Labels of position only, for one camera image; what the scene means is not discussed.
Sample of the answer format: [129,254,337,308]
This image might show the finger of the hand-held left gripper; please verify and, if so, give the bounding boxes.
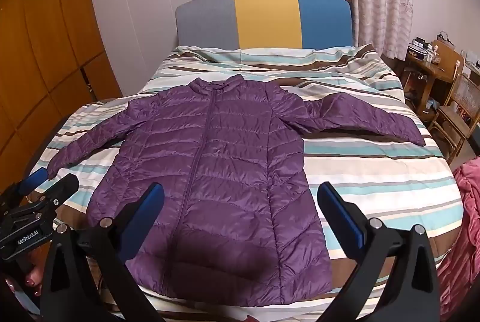
[0,170,49,208]
[35,174,80,212]

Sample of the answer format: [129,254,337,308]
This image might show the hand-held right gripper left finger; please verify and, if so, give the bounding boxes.
[39,182,166,322]

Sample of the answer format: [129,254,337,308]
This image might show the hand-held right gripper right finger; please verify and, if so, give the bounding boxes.
[317,181,442,322]

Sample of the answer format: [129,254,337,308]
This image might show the purple puffer jacket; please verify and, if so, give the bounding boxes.
[47,78,427,305]

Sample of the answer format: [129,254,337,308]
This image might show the person's left hand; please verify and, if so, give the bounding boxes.
[22,265,43,298]

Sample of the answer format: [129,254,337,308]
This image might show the striped duvet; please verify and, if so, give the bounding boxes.
[28,44,466,322]

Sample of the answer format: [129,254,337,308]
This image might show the pink blanket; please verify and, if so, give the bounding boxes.
[437,156,480,309]

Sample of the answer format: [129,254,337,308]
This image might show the wooden wardrobe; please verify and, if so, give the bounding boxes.
[0,0,124,195]

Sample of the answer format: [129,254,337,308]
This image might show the wooden chair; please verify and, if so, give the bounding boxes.
[429,40,480,165]

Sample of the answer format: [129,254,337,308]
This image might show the wooden desk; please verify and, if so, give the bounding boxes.
[399,51,456,122]

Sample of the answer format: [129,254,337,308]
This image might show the dark box with white print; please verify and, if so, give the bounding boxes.
[408,40,430,62]

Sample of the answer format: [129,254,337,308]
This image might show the grey yellow blue headboard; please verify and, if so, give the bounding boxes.
[175,0,355,51]

